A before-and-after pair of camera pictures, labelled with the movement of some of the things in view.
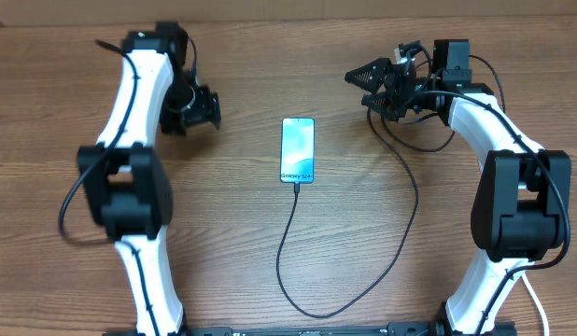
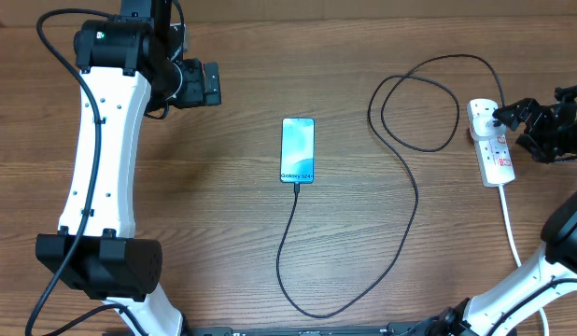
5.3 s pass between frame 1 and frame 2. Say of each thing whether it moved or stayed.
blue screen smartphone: stayed
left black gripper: moved
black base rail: stayed
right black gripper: moved
